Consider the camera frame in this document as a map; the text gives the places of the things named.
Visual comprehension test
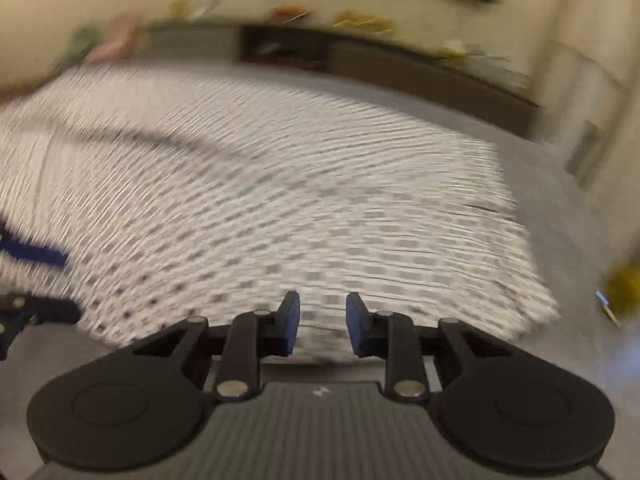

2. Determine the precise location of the black and white patterned garment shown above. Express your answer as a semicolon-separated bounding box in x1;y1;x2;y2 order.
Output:
0;57;561;366

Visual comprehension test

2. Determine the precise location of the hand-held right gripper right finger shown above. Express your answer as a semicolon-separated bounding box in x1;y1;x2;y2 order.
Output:
345;291;507;403

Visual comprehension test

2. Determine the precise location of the lace-covered standing air conditioner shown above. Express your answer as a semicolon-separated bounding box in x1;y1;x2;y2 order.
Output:
532;30;626;191

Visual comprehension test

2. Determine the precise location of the pink plastic chair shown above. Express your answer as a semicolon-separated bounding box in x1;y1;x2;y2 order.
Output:
87;12;146;63

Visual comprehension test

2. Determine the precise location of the green plastic chair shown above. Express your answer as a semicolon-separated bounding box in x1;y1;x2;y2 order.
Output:
55;25;108;68

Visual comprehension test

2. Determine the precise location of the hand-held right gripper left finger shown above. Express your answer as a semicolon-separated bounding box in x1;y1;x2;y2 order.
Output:
131;290;302;404

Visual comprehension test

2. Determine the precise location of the long grey television cabinet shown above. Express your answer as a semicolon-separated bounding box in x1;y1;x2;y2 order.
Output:
145;20;543;136

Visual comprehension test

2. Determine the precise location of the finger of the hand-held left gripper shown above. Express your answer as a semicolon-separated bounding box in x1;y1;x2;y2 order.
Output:
0;295;82;361
0;232;71;271

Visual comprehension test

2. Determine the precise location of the glass of yellow-green tea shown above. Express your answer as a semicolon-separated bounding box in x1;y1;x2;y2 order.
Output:
595;265;640;328

